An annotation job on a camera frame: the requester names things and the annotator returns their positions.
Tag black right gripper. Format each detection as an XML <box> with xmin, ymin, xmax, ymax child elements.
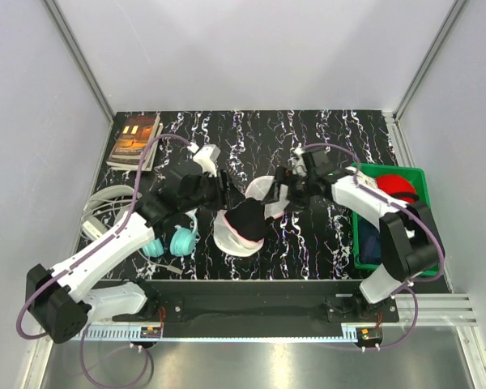
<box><xmin>262</xmin><ymin>166</ymin><xmax>316</xmax><ymax>214</ymax></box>

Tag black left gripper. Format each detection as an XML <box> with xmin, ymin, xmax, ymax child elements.
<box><xmin>181</xmin><ymin>169</ymin><xmax>245</xmax><ymax>213</ymax></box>

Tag black bra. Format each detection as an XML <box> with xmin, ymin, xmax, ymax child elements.
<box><xmin>224</xmin><ymin>198</ymin><xmax>273</xmax><ymax>242</ymax></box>

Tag white pink mesh laundry bag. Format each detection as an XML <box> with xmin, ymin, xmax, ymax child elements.
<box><xmin>213</xmin><ymin>175</ymin><xmax>289</xmax><ymax>257</ymax></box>

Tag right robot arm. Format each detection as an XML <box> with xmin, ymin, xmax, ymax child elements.
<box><xmin>262</xmin><ymin>166</ymin><xmax>445</xmax><ymax>322</ymax></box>

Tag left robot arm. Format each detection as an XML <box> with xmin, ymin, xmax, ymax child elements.
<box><xmin>20</xmin><ymin>170</ymin><xmax>244</xmax><ymax>344</ymax></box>

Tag teal cat-ear headphones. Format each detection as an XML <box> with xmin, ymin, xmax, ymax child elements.
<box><xmin>142</xmin><ymin>212</ymin><xmax>198</xmax><ymax>258</ymax></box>

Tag paperback book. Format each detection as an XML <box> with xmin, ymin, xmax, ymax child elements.
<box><xmin>106</xmin><ymin>113</ymin><xmax>163</xmax><ymax>171</ymax></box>

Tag blue garment in bin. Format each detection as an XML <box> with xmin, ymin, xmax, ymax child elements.
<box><xmin>358</xmin><ymin>220</ymin><xmax>382</xmax><ymax>265</ymax></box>

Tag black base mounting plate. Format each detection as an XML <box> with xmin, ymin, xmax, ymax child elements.
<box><xmin>113</xmin><ymin>279</ymin><xmax>398</xmax><ymax>340</ymax></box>

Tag red garment in bin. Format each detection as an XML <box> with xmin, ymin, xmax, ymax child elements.
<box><xmin>376</xmin><ymin>174</ymin><xmax>420</xmax><ymax>203</ymax></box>

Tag white headphones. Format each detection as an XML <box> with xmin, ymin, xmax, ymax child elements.
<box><xmin>80</xmin><ymin>185</ymin><xmax>134</xmax><ymax>241</ymax></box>

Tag green plastic bin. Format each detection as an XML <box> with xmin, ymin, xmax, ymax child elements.
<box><xmin>352</xmin><ymin>164</ymin><xmax>431</xmax><ymax>271</ymax></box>

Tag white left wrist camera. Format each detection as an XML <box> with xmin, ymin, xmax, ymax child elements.
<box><xmin>190</xmin><ymin>144</ymin><xmax>220</xmax><ymax>177</ymax></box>

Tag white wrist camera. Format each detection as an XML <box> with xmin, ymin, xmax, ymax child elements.
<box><xmin>190</xmin><ymin>144</ymin><xmax>220</xmax><ymax>177</ymax></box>
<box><xmin>292</xmin><ymin>147</ymin><xmax>308</xmax><ymax>177</ymax></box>

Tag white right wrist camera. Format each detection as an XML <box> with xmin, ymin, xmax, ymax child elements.
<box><xmin>292</xmin><ymin>147</ymin><xmax>308</xmax><ymax>177</ymax></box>

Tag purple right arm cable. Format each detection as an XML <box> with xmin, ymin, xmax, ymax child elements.
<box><xmin>299</xmin><ymin>143</ymin><xmax>446</xmax><ymax>352</ymax></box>

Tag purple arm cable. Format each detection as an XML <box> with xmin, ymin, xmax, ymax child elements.
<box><xmin>299</xmin><ymin>143</ymin><xmax>446</xmax><ymax>352</ymax></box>
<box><xmin>15</xmin><ymin>135</ymin><xmax>202</xmax><ymax>388</ymax></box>

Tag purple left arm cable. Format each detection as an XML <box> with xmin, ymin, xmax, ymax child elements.
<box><xmin>15</xmin><ymin>135</ymin><xmax>202</xmax><ymax>388</ymax></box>

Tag grey usb cable plug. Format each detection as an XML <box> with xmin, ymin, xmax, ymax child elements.
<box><xmin>164</xmin><ymin>265</ymin><xmax>183</xmax><ymax>274</ymax></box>

